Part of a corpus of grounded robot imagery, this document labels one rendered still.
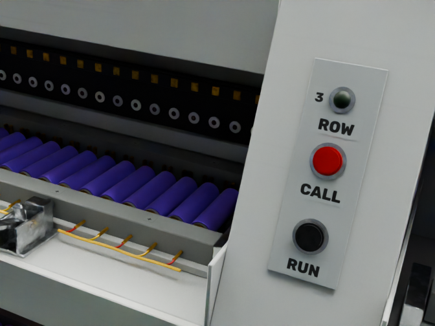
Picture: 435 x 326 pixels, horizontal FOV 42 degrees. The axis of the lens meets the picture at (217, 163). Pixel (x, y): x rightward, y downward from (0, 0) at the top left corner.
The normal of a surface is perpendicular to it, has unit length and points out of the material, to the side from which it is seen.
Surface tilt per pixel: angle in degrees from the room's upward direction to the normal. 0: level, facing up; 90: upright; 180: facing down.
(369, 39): 90
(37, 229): 90
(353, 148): 90
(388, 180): 90
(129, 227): 111
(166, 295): 21
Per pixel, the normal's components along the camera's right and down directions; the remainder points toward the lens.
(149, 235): -0.40, 0.36
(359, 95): -0.36, 0.01
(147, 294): 0.07, -0.91
